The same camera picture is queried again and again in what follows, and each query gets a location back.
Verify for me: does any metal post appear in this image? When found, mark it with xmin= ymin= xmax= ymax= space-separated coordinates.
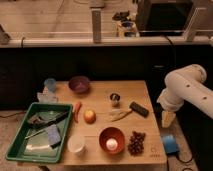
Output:
xmin=89 ymin=0 xmax=105 ymax=43

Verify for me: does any dark monitor box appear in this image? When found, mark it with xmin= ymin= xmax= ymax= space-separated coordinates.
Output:
xmin=136 ymin=0 xmax=193 ymax=31

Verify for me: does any orange bowl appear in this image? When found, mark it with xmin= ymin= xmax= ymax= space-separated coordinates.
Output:
xmin=99 ymin=127 xmax=125 ymax=155

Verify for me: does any blue object on floor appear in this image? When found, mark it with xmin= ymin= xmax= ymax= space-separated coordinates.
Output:
xmin=162 ymin=135 xmax=179 ymax=154

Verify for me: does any blue plastic cup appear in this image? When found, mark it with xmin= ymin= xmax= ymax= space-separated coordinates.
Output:
xmin=44 ymin=78 xmax=56 ymax=92

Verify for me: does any yellow red apple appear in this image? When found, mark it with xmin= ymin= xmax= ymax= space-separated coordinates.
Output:
xmin=84 ymin=110 xmax=96 ymax=124

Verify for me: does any white paper cup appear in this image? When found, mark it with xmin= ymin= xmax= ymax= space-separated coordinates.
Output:
xmin=67 ymin=134 xmax=85 ymax=155

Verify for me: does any green plastic tray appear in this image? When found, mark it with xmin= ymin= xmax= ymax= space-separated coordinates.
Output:
xmin=6 ymin=102 xmax=72 ymax=164

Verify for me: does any black rectangular block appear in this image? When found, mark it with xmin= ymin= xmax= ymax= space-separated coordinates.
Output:
xmin=130 ymin=102 xmax=149 ymax=117

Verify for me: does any clear plastic wrapper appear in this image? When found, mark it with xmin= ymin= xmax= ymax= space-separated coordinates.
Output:
xmin=37 ymin=93 xmax=58 ymax=103

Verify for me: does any black utensil in tray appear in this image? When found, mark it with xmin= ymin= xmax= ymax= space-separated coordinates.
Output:
xmin=27 ymin=112 xmax=68 ymax=129

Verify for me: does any small metal cup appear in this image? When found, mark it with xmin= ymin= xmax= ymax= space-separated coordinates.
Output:
xmin=110 ymin=93 xmax=120 ymax=107

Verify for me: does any orange carrot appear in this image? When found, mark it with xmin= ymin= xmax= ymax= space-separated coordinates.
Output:
xmin=74 ymin=102 xmax=82 ymax=123

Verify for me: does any purple bowl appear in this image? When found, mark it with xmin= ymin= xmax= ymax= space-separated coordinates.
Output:
xmin=68 ymin=76 xmax=90 ymax=93

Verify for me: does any banana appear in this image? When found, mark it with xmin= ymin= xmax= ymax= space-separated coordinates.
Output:
xmin=110 ymin=109 xmax=132 ymax=122

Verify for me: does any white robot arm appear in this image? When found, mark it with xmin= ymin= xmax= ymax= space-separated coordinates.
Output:
xmin=157 ymin=64 xmax=213 ymax=128

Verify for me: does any blue sponge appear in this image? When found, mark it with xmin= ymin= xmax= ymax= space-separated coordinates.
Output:
xmin=45 ymin=124 xmax=61 ymax=147

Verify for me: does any bunch of dark grapes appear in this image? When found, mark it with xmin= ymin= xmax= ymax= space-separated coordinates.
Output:
xmin=127 ymin=131 xmax=146 ymax=156

